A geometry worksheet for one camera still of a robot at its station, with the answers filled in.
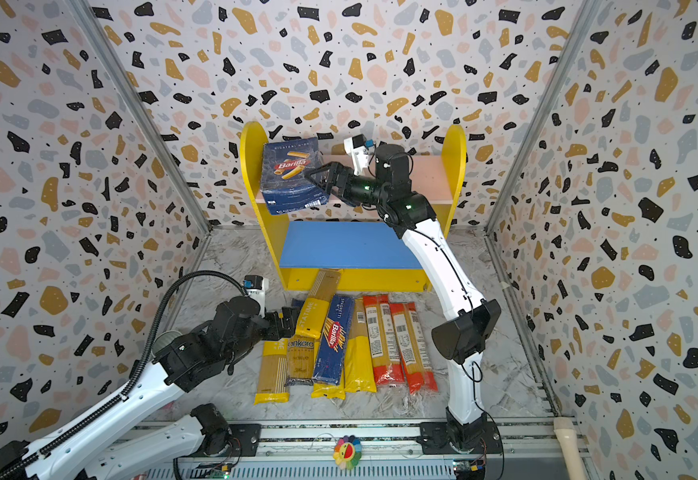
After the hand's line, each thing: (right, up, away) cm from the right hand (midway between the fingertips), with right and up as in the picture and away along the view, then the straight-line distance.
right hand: (308, 175), depth 64 cm
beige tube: (+62, -66, +7) cm, 90 cm away
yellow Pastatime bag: (-4, -34, +29) cm, 45 cm away
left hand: (-7, -29, +8) cm, 31 cm away
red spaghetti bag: (+27, -50, +18) cm, 59 cm away
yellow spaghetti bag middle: (+2, -53, +16) cm, 56 cm away
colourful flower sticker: (+8, -64, +8) cm, 65 cm away
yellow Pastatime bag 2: (-13, -50, +19) cm, 55 cm away
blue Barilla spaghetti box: (+3, -43, +21) cm, 48 cm away
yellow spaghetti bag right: (+10, -49, +19) cm, 53 cm away
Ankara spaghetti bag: (-6, -47, +21) cm, 52 cm away
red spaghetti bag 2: (+18, -44, +24) cm, 53 cm away
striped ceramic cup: (-46, -42, +22) cm, 66 cm away
